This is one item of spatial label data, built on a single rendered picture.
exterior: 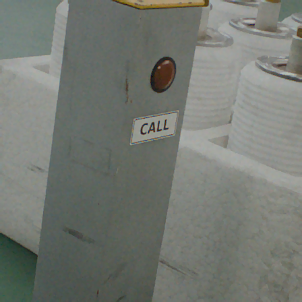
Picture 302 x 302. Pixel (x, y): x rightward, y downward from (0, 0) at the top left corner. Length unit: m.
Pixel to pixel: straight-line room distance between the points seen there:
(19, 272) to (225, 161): 0.26
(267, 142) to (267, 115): 0.02
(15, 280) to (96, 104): 0.29
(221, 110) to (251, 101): 0.08
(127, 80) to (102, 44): 0.03
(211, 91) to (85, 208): 0.20
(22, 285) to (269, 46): 0.33
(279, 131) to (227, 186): 0.06
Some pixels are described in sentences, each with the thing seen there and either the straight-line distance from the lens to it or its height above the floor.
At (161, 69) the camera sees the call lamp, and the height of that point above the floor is 0.27.
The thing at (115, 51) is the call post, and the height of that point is 0.28.
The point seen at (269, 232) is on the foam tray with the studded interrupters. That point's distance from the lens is 0.73.
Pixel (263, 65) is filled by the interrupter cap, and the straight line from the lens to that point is 0.76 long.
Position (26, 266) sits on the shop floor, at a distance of 0.91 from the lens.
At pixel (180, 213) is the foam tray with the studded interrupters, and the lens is 0.78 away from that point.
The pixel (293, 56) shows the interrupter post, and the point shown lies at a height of 0.26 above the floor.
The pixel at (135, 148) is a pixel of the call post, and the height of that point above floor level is 0.21.
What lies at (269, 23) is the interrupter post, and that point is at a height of 0.26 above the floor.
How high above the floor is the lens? 0.42
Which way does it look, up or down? 19 degrees down
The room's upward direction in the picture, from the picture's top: 9 degrees clockwise
